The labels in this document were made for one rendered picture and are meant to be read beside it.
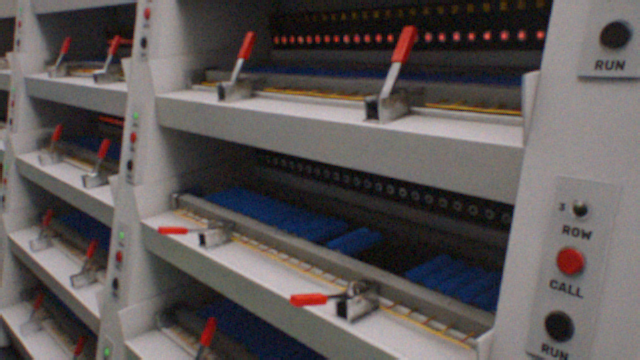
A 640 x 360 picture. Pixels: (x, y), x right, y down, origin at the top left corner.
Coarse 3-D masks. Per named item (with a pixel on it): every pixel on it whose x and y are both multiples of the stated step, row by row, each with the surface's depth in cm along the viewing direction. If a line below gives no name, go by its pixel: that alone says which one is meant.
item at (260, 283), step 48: (144, 192) 89; (192, 192) 92; (336, 192) 82; (144, 240) 90; (192, 240) 79; (384, 240) 73; (240, 288) 69; (288, 288) 64; (336, 288) 62; (336, 336) 56; (384, 336) 53; (432, 336) 52
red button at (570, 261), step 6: (564, 252) 39; (570, 252) 39; (576, 252) 38; (558, 258) 39; (564, 258) 39; (570, 258) 39; (576, 258) 38; (558, 264) 39; (564, 264) 39; (570, 264) 39; (576, 264) 38; (582, 264) 38; (564, 270) 39; (570, 270) 39; (576, 270) 38
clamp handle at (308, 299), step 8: (352, 288) 56; (296, 296) 52; (304, 296) 52; (312, 296) 53; (320, 296) 53; (328, 296) 55; (336, 296) 55; (344, 296) 56; (352, 296) 56; (296, 304) 52; (304, 304) 52; (312, 304) 53; (320, 304) 53
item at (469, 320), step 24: (192, 216) 85; (216, 216) 82; (240, 216) 79; (264, 240) 73; (288, 240) 70; (288, 264) 67; (312, 264) 67; (336, 264) 63; (360, 264) 62; (384, 288) 58; (408, 288) 56; (408, 312) 54; (432, 312) 53; (456, 312) 51; (480, 312) 51; (480, 336) 50
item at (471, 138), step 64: (512, 0) 61; (192, 64) 90; (256, 64) 98; (320, 64) 83; (384, 64) 76; (448, 64) 69; (512, 64) 63; (192, 128) 81; (256, 128) 69; (320, 128) 59; (384, 128) 52; (448, 128) 50; (512, 128) 47; (512, 192) 44
